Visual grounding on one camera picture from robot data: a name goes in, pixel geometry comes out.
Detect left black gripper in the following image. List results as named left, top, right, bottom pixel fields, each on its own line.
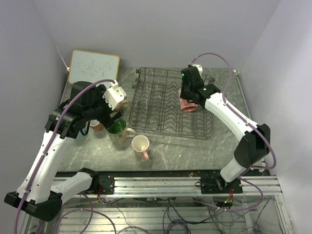
left=83, top=84, right=124, bottom=128

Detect tan round stoneware mug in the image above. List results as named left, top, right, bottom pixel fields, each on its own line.
left=114, top=100, right=130, bottom=112

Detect large cream floral mug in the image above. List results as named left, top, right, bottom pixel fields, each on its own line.
left=107, top=118, right=137, bottom=144

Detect pink patterned mug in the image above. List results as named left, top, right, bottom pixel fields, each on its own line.
left=179, top=98, right=198, bottom=113

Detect small salmon dotted mug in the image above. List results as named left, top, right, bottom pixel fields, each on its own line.
left=90, top=120, right=103, bottom=132

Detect pink hexagonal mug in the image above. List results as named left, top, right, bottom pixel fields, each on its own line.
left=131, top=135, right=150, bottom=160

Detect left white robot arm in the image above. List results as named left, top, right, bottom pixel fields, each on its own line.
left=4, top=79, right=127, bottom=222

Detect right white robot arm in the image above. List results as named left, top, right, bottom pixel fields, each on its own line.
left=180, top=66, right=271, bottom=193

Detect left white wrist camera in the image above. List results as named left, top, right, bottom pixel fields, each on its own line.
left=103, top=80, right=127, bottom=110

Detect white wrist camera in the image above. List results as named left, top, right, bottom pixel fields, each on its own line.
left=103, top=80, right=127, bottom=110
left=188, top=64, right=203, bottom=76

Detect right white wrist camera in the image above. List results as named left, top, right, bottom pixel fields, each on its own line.
left=188, top=64, right=203, bottom=76

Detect dark wire dish rack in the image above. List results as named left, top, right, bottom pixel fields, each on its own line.
left=128, top=67, right=214, bottom=139

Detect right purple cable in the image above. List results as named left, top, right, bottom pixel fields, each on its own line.
left=191, top=52, right=277, bottom=213

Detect purple cable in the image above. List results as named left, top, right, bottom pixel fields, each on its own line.
left=14, top=79, right=117, bottom=234
left=191, top=52, right=277, bottom=213

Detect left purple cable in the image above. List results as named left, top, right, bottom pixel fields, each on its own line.
left=14, top=79, right=117, bottom=234

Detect white whiteboard with wooden frame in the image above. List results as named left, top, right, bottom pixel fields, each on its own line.
left=68, top=49, right=120, bottom=84

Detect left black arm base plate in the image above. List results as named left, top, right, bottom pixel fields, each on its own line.
left=94, top=173, right=115, bottom=195

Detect aluminium frame rail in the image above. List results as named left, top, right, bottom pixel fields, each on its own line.
left=26, top=175, right=283, bottom=198

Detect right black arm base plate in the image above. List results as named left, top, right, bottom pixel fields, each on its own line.
left=195, top=170, right=243, bottom=194

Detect tangled cables under table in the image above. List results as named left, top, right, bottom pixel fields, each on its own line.
left=82, top=195, right=259, bottom=234

